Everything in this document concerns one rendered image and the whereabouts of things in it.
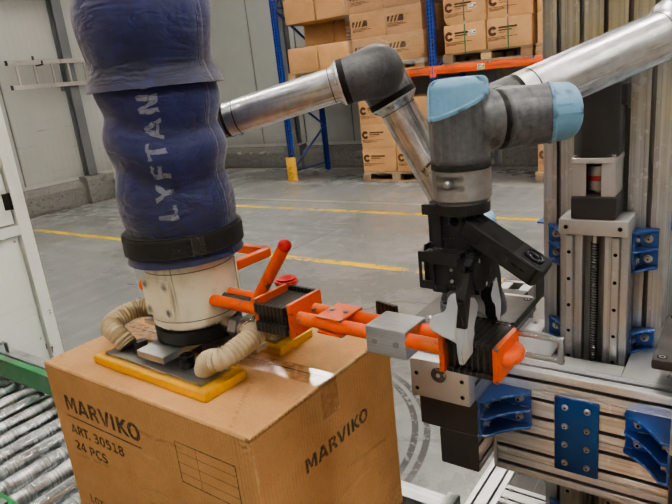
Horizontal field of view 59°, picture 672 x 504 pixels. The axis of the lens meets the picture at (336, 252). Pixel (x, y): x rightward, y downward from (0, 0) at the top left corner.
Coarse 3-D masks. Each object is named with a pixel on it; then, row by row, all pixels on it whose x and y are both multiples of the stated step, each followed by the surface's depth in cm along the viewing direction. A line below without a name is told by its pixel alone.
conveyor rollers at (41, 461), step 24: (0, 384) 240; (0, 408) 223; (24, 408) 221; (48, 408) 219; (0, 432) 206; (24, 432) 203; (48, 432) 201; (0, 456) 189; (24, 456) 187; (48, 456) 184; (0, 480) 180; (24, 480) 177; (48, 480) 174; (72, 480) 172
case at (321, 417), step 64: (64, 384) 120; (128, 384) 109; (256, 384) 104; (320, 384) 101; (384, 384) 118; (128, 448) 111; (192, 448) 98; (256, 448) 89; (320, 448) 102; (384, 448) 120
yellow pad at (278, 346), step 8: (280, 336) 117; (288, 336) 118; (304, 336) 118; (312, 336) 121; (272, 344) 115; (280, 344) 114; (288, 344) 115; (296, 344) 117; (272, 352) 114; (280, 352) 113
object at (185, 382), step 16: (112, 352) 118; (128, 352) 117; (192, 352) 108; (112, 368) 115; (128, 368) 112; (144, 368) 110; (160, 368) 109; (176, 368) 108; (192, 368) 107; (240, 368) 107; (160, 384) 106; (176, 384) 103; (192, 384) 102; (208, 384) 102; (224, 384) 102; (208, 400) 99
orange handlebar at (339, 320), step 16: (256, 256) 134; (224, 304) 107; (240, 304) 104; (320, 304) 99; (336, 304) 97; (304, 320) 96; (320, 320) 94; (336, 320) 91; (352, 320) 95; (368, 320) 93; (336, 336) 92; (416, 336) 84; (432, 336) 86; (432, 352) 82; (448, 352) 80; (512, 352) 76
